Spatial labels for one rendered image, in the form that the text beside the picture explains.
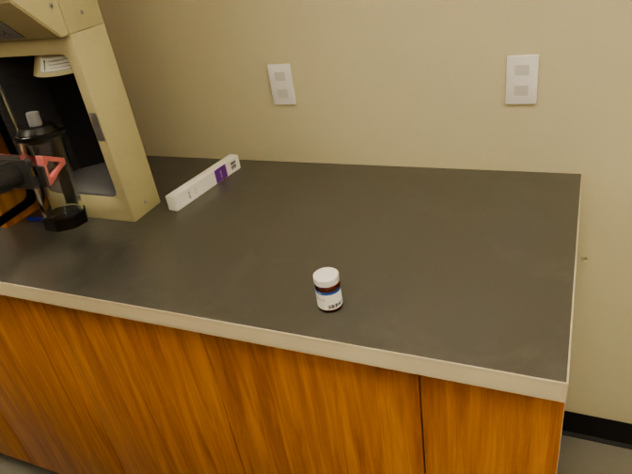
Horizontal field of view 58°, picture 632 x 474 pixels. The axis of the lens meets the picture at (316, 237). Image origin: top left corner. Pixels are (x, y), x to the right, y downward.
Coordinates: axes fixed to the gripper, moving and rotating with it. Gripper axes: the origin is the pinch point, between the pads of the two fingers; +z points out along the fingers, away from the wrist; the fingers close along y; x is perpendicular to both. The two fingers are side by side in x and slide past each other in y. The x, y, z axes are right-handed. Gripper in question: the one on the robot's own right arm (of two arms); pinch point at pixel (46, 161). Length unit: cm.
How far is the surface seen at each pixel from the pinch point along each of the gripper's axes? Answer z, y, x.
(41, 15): 2.9, -7.8, -30.4
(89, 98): 10.4, -7.2, -11.9
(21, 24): 2.2, -2.0, -29.0
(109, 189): 16.0, 0.0, 12.9
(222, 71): 54, -15, -10
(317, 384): -11, -69, 38
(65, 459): -4, 26, 97
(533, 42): 53, -99, -14
